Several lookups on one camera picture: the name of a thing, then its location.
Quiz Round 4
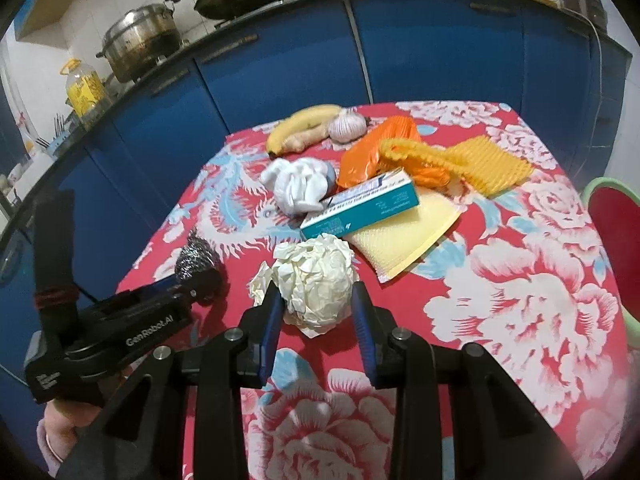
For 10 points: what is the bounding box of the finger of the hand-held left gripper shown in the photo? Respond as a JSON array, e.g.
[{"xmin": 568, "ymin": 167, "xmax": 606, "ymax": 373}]
[{"xmin": 172, "ymin": 280, "xmax": 224, "ymax": 307}]

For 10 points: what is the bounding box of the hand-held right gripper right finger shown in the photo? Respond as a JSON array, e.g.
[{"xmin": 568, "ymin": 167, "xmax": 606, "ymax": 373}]
[{"xmin": 350, "ymin": 283, "xmax": 587, "ymax": 480}]

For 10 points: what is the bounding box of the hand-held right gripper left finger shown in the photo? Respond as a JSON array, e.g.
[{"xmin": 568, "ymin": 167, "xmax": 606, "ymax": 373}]
[{"xmin": 55, "ymin": 282, "xmax": 287, "ymax": 480}]

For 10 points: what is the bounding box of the steel wool scourer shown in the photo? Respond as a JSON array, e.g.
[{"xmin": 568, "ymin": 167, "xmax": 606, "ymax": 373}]
[{"xmin": 174, "ymin": 227, "xmax": 222, "ymax": 286}]

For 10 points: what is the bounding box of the cream paper ball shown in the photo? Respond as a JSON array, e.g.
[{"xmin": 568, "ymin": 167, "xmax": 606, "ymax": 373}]
[{"xmin": 248, "ymin": 234, "xmax": 360, "ymax": 339}]

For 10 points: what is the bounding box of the yellow bubble mailer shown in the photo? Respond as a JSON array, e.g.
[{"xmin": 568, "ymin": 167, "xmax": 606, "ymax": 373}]
[{"xmin": 347, "ymin": 192, "xmax": 463, "ymax": 283}]

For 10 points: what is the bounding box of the teal cardboard box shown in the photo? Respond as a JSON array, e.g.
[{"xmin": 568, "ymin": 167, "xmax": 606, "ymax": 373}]
[{"xmin": 300, "ymin": 167, "xmax": 422, "ymax": 241}]

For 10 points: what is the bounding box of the red basin with green rim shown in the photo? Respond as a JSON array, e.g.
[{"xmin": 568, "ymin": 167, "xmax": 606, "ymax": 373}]
[{"xmin": 582, "ymin": 177, "xmax": 640, "ymax": 332}]

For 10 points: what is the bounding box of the person's left forearm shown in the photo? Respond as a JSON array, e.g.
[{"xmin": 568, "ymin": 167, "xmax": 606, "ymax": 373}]
[{"xmin": 37, "ymin": 416, "xmax": 77, "ymax": 467}]

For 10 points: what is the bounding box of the person's left hand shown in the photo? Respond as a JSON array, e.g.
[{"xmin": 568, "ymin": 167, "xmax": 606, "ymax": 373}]
[{"xmin": 45, "ymin": 365, "xmax": 134, "ymax": 442}]

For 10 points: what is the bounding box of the red floral tablecloth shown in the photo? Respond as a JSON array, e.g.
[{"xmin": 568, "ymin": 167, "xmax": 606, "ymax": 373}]
[{"xmin": 115, "ymin": 100, "xmax": 632, "ymax": 480}]

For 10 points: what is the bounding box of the orange plastic bag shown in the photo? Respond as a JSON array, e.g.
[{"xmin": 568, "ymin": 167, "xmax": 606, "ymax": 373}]
[{"xmin": 337, "ymin": 115, "xmax": 451, "ymax": 192}]

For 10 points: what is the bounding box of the ginger root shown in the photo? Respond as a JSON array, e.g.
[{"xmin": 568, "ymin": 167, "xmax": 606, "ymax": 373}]
[{"xmin": 281, "ymin": 126, "xmax": 332, "ymax": 154}]

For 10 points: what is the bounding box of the dish rack with utensils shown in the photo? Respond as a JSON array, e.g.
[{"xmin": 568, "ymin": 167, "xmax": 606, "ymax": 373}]
[{"xmin": 29, "ymin": 110, "xmax": 82, "ymax": 159}]

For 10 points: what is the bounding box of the yellow banana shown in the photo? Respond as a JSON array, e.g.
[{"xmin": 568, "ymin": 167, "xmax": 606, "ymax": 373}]
[{"xmin": 266, "ymin": 104, "xmax": 344, "ymax": 157}]

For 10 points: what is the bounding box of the garlic bulb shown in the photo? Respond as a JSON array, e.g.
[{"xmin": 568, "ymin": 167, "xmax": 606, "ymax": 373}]
[{"xmin": 328, "ymin": 110, "xmax": 371, "ymax": 144}]

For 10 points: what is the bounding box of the flat yellow foam net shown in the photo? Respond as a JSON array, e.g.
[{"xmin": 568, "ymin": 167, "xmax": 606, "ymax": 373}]
[{"xmin": 447, "ymin": 134, "xmax": 534, "ymax": 197}]

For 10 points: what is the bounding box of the yellow cooking oil bottle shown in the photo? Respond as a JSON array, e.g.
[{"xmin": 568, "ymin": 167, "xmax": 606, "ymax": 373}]
[{"xmin": 60, "ymin": 57, "xmax": 107, "ymax": 119}]

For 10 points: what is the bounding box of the blue kitchen cabinet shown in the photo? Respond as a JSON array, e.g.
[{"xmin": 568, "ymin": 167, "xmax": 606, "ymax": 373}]
[{"xmin": 0, "ymin": 0, "xmax": 637, "ymax": 411}]

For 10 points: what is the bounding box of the large steel stockpot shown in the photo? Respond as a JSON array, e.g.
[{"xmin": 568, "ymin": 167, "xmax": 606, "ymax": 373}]
[{"xmin": 95, "ymin": 0, "xmax": 184, "ymax": 84}]

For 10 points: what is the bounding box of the white power cable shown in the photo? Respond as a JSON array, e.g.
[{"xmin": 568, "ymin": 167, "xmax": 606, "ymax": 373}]
[{"xmin": 565, "ymin": 4, "xmax": 607, "ymax": 181}]

